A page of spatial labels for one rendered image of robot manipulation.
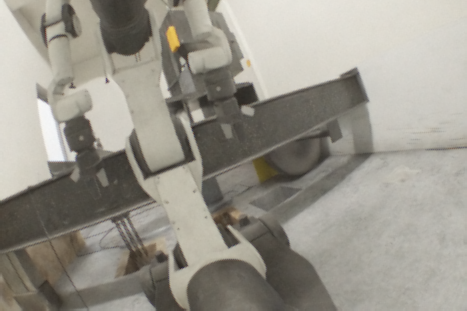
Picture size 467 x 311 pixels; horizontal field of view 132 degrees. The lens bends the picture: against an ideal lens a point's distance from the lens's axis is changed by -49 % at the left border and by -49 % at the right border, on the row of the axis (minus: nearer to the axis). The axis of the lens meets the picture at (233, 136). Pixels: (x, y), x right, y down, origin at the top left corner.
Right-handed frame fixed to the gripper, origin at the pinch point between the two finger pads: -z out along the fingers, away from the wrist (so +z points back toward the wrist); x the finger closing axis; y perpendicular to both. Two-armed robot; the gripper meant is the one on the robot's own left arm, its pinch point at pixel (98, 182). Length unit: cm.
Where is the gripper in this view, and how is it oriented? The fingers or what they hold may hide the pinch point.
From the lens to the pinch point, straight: 63.8
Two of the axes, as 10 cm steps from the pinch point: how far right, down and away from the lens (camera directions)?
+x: -3.7, -0.9, 9.2
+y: -8.8, 3.4, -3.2
